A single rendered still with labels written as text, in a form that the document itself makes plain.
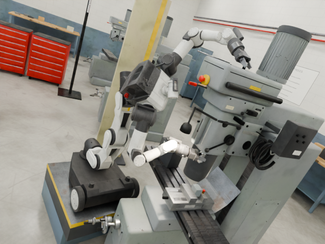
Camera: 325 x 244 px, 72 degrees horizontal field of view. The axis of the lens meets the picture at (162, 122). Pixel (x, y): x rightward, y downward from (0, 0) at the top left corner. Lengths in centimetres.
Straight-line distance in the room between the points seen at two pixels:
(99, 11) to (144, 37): 729
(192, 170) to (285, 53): 257
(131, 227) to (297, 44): 155
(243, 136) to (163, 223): 80
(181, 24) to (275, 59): 974
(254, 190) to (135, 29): 217
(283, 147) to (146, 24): 214
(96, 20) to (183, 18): 384
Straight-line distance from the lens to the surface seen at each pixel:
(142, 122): 141
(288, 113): 178
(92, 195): 199
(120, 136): 189
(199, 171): 370
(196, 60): 870
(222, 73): 128
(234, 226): 203
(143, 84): 142
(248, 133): 160
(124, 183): 213
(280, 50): 160
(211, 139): 146
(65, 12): 1012
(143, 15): 295
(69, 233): 209
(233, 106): 140
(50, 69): 580
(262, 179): 180
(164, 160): 202
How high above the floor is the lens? 191
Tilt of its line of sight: 20 degrees down
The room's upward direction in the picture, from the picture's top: 21 degrees clockwise
